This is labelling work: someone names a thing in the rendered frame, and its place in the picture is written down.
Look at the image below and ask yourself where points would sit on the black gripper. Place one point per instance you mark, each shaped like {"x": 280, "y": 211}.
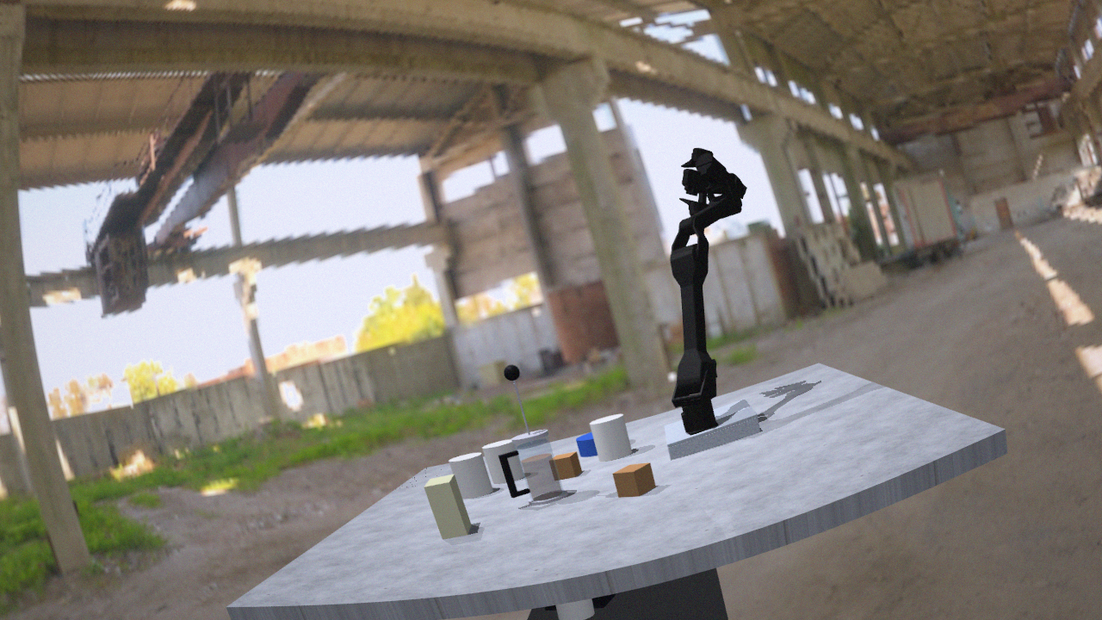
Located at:
{"x": 696, "y": 206}

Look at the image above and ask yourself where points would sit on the blue short cylinder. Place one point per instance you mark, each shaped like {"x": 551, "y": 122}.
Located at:
{"x": 586, "y": 445}

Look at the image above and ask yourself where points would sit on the grey cylinder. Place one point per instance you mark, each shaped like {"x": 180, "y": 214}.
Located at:
{"x": 471, "y": 475}
{"x": 611, "y": 438}
{"x": 580, "y": 610}
{"x": 492, "y": 451}

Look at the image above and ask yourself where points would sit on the brown cube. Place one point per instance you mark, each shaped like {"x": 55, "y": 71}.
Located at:
{"x": 568, "y": 465}
{"x": 634, "y": 480}

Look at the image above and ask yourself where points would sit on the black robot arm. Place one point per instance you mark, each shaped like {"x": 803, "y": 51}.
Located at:
{"x": 696, "y": 370}

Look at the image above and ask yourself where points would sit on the glass french press with black handle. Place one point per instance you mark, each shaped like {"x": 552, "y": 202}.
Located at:
{"x": 536, "y": 459}

